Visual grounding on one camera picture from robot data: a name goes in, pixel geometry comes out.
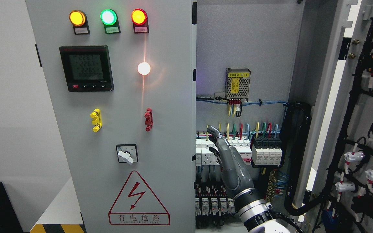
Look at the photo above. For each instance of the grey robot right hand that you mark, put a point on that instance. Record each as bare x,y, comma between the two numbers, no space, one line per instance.
236,178

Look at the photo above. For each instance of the grey cabinet door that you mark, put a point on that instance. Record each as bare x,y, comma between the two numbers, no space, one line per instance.
345,202
167,42

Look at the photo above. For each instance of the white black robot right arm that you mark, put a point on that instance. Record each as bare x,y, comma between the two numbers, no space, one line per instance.
256,214

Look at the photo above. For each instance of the red indicator light left door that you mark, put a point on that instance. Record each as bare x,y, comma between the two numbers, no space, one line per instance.
139,16

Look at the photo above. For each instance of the green indicator light left door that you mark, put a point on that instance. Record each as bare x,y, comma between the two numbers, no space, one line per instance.
108,17

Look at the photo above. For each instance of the yellow indicator light left door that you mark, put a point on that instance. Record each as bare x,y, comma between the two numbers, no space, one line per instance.
77,18

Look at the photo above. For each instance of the lower relay terminal row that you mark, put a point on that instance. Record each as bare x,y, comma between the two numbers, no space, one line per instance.
211,200

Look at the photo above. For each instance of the black surge protector modules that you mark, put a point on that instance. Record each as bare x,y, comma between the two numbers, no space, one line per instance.
266,152

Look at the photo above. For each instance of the white socket breaker row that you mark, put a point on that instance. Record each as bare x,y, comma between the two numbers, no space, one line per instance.
204,157

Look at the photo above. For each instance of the perforated metal power supply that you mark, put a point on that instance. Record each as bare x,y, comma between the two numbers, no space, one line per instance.
237,83

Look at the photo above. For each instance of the red electric hazard warning sticker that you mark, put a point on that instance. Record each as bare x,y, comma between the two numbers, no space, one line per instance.
137,204

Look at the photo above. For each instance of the grey electrical cabinet body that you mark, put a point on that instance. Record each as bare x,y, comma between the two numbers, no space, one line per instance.
291,48

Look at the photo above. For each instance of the white glowing indicator light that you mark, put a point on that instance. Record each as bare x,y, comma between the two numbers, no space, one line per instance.
144,68

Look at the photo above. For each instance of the black digital power meter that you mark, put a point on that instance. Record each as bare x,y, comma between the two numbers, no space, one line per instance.
87,68

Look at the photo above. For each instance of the red terminal post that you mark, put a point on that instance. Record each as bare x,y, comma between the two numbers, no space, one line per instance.
148,119

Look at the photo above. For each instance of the white rotary selector switch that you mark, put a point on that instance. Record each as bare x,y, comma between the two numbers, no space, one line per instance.
127,153

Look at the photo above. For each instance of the yellow terminal post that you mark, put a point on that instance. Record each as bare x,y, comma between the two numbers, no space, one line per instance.
96,120

